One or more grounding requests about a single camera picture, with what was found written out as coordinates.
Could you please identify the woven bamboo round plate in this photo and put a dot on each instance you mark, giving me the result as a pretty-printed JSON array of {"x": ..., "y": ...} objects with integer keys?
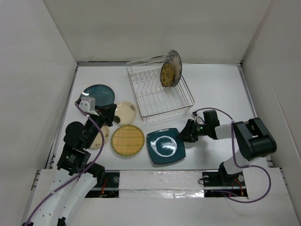
[{"x": 128, "y": 140}]

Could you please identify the cream plate with small flowers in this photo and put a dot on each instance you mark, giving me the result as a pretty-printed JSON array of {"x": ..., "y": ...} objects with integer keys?
[{"x": 98, "y": 141}]

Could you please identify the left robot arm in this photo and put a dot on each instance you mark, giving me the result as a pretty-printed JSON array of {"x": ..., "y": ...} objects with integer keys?
[{"x": 75, "y": 175}]

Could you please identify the wire dish rack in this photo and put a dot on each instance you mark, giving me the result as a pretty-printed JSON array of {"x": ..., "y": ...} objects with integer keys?
[{"x": 154, "y": 101}]

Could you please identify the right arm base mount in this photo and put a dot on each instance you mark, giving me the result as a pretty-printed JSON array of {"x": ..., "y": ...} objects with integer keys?
[{"x": 214, "y": 186}]

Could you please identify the blue floral white plate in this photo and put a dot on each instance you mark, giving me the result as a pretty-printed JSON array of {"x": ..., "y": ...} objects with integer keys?
[{"x": 174, "y": 59}]

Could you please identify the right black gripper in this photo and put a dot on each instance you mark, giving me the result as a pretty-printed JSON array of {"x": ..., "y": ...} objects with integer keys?
[{"x": 188, "y": 133}]

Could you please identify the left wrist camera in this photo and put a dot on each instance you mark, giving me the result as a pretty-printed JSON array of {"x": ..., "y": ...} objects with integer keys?
[{"x": 87, "y": 105}]

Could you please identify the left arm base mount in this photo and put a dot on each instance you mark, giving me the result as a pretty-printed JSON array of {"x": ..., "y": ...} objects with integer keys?
[{"x": 109, "y": 188}]

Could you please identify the cream plate with black blotch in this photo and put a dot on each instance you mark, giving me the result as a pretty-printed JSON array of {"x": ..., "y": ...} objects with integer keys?
[{"x": 125, "y": 113}]

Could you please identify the dark green square plate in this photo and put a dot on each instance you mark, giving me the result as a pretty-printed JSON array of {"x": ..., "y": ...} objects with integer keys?
[{"x": 164, "y": 147}]

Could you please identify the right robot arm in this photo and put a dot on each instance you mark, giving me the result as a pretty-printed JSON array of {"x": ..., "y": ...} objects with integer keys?
[{"x": 253, "y": 138}]

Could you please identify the round teal glazed plate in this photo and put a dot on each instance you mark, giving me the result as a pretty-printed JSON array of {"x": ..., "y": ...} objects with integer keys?
[{"x": 102, "y": 94}]

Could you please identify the small yellow patterned plate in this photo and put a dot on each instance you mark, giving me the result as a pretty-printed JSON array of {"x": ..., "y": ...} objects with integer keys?
[{"x": 166, "y": 74}]

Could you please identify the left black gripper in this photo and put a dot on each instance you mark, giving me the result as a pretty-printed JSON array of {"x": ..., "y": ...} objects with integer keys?
[{"x": 106, "y": 113}]

